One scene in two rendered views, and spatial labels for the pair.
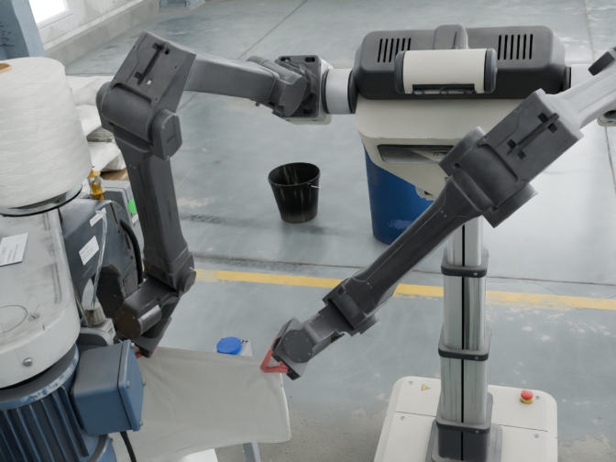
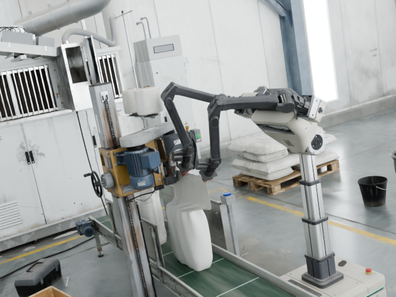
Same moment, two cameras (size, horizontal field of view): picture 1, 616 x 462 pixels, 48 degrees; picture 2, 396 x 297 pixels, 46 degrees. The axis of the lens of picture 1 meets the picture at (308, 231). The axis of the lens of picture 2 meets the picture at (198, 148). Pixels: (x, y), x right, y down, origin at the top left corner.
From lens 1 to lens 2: 2.12 m
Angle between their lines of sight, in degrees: 43
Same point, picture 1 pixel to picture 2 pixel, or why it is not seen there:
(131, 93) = (164, 93)
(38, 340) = (133, 139)
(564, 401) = not seen: outside the picture
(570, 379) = not seen: outside the picture
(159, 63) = (170, 88)
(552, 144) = (215, 106)
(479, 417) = (317, 254)
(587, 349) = not seen: outside the picture
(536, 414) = (366, 277)
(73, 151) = (154, 105)
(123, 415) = (148, 164)
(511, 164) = (210, 110)
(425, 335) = (380, 259)
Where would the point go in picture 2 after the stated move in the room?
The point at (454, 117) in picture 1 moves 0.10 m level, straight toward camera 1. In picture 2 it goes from (271, 115) to (258, 119)
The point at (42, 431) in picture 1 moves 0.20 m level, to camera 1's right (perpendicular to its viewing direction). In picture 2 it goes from (134, 162) to (156, 163)
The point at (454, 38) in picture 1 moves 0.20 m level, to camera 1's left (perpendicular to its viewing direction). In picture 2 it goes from (259, 89) to (231, 92)
